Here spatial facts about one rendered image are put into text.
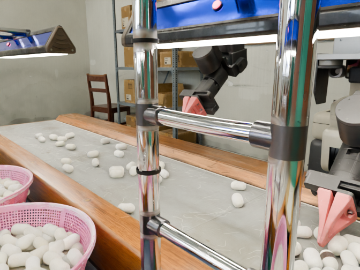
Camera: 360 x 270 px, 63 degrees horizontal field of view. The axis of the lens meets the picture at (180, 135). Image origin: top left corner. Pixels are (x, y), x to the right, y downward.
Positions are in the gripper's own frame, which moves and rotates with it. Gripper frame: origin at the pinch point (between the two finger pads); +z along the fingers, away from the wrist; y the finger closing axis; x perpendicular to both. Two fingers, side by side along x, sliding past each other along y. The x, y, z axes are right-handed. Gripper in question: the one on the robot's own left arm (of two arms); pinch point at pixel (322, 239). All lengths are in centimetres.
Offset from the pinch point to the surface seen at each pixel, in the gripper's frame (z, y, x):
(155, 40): -0.6, -8.5, -35.8
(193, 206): 3.9, -22.9, -1.1
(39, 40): -13, -77, -32
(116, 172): 5.3, -45.6, -4.7
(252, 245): 5.7, -7.8, -2.5
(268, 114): -139, -128, 148
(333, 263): 3.1, 3.0, -2.2
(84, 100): -117, -475, 143
